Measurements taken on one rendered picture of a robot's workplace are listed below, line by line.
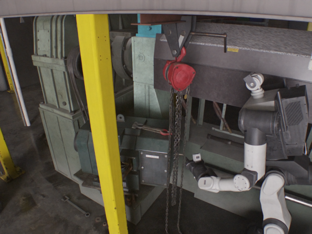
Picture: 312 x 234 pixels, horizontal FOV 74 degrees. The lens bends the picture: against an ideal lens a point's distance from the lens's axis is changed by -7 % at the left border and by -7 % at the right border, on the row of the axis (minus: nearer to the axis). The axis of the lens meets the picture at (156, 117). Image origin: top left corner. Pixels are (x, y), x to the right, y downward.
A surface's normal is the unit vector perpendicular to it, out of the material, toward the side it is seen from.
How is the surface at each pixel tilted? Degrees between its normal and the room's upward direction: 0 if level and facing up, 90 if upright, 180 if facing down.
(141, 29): 90
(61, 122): 90
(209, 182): 59
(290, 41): 30
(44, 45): 80
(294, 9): 90
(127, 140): 45
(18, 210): 0
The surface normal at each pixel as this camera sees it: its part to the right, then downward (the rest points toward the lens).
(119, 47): -0.48, -0.02
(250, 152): -0.76, 0.26
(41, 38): -0.52, 0.22
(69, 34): 0.85, 0.24
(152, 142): -0.15, -0.32
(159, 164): -0.21, 0.44
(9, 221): 0.00, -0.89
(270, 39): -0.26, -0.58
